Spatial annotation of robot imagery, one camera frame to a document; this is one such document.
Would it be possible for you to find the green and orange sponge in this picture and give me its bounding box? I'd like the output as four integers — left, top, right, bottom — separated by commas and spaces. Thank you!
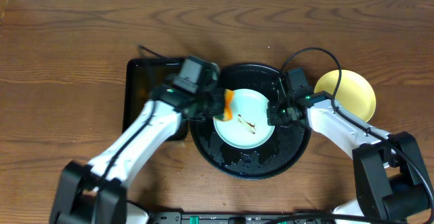
214, 89, 235, 122

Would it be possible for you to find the light blue plate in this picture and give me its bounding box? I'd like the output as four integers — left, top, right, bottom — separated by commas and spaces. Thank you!
214, 89, 275, 149

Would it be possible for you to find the yellow plate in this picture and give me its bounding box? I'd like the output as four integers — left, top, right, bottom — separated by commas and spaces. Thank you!
314, 70, 376, 122

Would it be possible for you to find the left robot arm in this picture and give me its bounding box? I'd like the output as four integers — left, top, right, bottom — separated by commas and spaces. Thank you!
49, 85, 234, 223

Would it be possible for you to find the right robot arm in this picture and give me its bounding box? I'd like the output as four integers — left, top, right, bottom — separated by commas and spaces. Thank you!
267, 92, 433, 223

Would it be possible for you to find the black rectangular water tray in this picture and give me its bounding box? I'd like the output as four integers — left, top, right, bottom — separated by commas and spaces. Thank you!
122, 58, 184, 132

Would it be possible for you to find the right black cable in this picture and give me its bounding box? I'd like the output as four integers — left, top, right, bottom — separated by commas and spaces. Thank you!
279, 47, 434, 224

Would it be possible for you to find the black cable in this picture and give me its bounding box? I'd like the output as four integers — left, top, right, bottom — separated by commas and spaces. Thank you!
91, 43, 177, 224
279, 47, 434, 224

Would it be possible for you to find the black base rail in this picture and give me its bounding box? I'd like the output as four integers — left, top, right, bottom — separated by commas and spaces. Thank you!
145, 210, 340, 224

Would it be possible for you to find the left black cable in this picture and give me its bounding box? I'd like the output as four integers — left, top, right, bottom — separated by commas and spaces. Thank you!
91, 43, 177, 224

